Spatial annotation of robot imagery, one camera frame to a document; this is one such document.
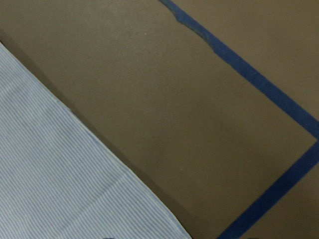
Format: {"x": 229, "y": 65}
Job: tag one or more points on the light blue striped shirt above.
{"x": 58, "y": 180}

